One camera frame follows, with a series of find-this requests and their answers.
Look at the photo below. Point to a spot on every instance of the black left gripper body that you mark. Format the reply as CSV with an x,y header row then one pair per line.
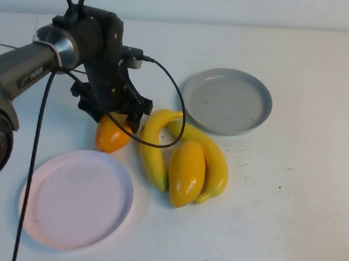
x,y
105,91

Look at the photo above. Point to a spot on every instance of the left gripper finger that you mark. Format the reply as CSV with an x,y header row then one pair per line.
x,y
100,118
133,123

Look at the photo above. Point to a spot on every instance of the orange mango with green stem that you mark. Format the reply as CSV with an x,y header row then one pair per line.
x,y
113,139

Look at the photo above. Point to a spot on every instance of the yellow banana with green tip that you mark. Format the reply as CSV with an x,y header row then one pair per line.
x,y
151,153

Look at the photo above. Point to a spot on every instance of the yellow mango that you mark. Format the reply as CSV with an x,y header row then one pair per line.
x,y
186,173

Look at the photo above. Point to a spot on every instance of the yellow banana with curved stem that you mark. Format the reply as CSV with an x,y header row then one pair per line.
x,y
217,164

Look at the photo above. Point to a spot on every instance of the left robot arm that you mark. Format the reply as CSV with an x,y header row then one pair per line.
x,y
25,64

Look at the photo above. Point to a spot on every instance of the pink round plate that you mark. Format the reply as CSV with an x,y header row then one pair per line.
x,y
75,201

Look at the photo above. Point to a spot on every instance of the grey round plate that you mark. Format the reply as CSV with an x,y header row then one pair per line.
x,y
225,101

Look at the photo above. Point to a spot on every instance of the white zip tie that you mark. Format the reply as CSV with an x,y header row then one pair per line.
x,y
58,55

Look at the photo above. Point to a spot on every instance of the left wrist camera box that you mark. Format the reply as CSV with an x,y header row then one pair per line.
x,y
132,56

